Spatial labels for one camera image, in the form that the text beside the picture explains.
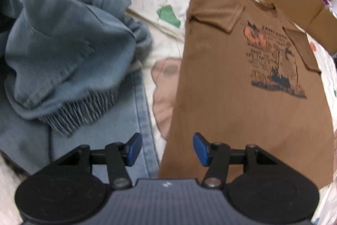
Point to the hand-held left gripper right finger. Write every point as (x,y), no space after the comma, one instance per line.
(201,148)

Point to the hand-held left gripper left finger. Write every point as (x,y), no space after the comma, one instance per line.
(134,147)

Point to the blue-grey jacket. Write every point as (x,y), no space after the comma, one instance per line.
(65,43)

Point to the white black knit blanket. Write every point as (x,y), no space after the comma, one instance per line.
(10,193)

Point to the brown printed t-shirt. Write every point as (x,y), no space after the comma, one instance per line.
(223,95)

